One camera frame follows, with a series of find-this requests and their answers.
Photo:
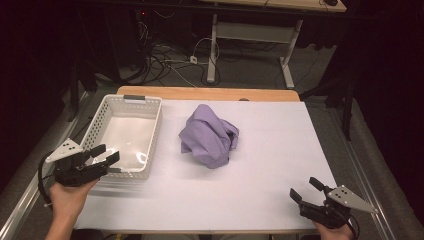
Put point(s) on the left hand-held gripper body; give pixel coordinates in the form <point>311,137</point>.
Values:
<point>76,170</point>

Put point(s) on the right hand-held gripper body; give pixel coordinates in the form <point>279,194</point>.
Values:
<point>333,210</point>

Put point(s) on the white perforated plastic basket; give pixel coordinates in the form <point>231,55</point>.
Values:
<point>100,126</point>

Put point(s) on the purple cloth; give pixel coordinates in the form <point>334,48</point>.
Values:
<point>206,136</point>

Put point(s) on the person's right hand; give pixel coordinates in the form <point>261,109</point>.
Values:
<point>336,234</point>

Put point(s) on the person's left hand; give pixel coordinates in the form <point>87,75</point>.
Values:
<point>66,200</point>

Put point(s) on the white table sheet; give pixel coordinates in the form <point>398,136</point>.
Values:
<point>266,160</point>

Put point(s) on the black stand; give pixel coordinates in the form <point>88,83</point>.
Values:
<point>346,110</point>

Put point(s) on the white power adapter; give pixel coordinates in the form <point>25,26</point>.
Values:
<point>193,59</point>

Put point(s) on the dark device with red light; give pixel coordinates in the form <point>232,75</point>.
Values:
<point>144,23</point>

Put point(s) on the black computer mouse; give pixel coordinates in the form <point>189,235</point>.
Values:
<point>330,2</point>

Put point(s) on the wooden desk top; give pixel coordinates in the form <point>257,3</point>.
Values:
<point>283,5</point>

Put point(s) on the metal floor rail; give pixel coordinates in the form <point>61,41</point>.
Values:
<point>30,193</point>
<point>363,173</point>

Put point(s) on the white metal desk frame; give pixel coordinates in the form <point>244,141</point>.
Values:
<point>253,33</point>

